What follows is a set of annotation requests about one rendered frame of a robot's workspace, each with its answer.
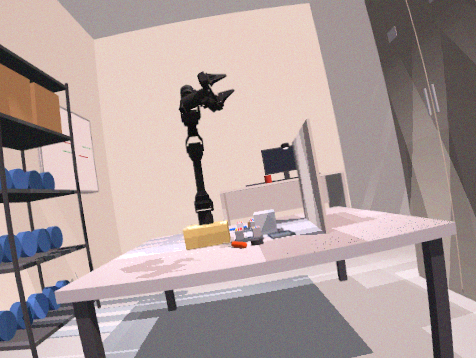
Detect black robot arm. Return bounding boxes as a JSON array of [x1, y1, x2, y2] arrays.
[[179, 85, 219, 226]]

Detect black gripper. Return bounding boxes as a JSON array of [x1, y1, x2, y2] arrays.
[[192, 71, 235, 111]]

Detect orange-handled screwdriver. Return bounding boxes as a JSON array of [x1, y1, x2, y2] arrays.
[[223, 241, 247, 248]]

